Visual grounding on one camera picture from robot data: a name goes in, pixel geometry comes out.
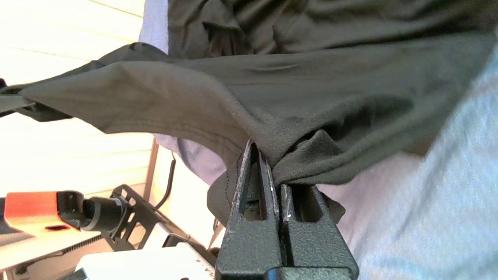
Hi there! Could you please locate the black printed t-shirt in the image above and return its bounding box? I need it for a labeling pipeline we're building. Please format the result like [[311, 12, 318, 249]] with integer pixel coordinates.
[[0, 0, 498, 226]]

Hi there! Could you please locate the white robot body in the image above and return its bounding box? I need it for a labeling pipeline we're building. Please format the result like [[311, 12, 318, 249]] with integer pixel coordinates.
[[0, 233, 215, 280]]

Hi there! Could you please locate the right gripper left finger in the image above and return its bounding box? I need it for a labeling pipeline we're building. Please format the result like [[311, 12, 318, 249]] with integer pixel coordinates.
[[215, 139, 284, 280]]

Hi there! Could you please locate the blue bed sheet mattress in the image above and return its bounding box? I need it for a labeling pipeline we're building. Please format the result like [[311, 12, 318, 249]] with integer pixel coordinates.
[[138, 0, 498, 280]]

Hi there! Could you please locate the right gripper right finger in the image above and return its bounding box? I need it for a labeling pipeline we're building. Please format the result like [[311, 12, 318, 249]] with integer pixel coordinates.
[[272, 183, 359, 280]]

